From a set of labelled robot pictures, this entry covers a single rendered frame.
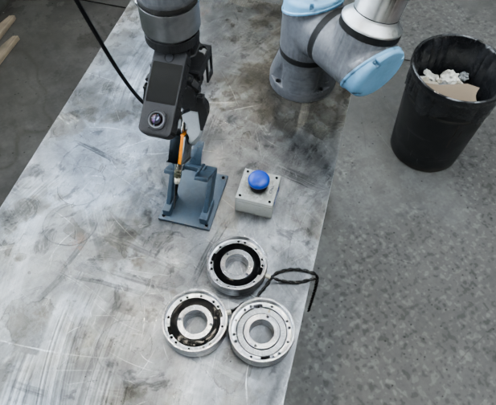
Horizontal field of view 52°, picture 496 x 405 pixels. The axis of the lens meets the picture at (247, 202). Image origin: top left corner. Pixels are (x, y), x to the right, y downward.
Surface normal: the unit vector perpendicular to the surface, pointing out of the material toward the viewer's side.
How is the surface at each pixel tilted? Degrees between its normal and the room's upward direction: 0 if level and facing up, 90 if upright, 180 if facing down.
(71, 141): 0
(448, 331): 0
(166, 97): 32
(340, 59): 74
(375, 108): 0
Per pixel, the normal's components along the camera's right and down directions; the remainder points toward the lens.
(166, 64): -0.11, -0.03
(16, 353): 0.01, -0.54
